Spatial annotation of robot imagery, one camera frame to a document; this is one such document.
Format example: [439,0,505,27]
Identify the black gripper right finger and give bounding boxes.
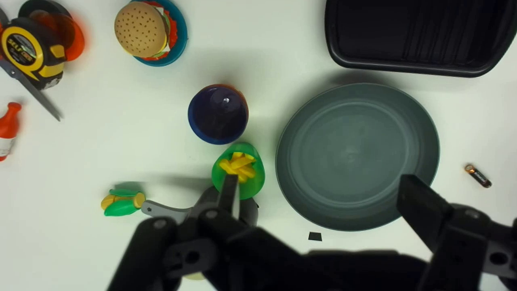
[397,174,517,291]

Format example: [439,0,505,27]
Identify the black ribbed grill tray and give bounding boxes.
[323,0,517,78]

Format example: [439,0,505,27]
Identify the green plastic cup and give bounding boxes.
[210,140,266,201]

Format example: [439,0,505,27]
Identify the grey green round plate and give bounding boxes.
[274,80,441,232]

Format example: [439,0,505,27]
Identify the dark red round toy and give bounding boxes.
[17,0,87,62]

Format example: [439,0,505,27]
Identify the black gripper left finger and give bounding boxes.
[106,174,305,291]

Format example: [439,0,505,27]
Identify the green yellow toy corn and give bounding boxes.
[100,184,147,217]

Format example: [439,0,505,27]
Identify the orange cup with blue rim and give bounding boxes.
[185,82,250,145]

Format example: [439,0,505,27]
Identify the toy hamburger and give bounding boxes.
[113,0,169,59]

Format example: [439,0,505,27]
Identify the yellow black tape measure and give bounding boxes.
[0,14,69,90]

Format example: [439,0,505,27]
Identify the small teal toy plate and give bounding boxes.
[127,0,189,67]

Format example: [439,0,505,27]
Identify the orange white toy bottle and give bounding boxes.
[0,99,24,163]

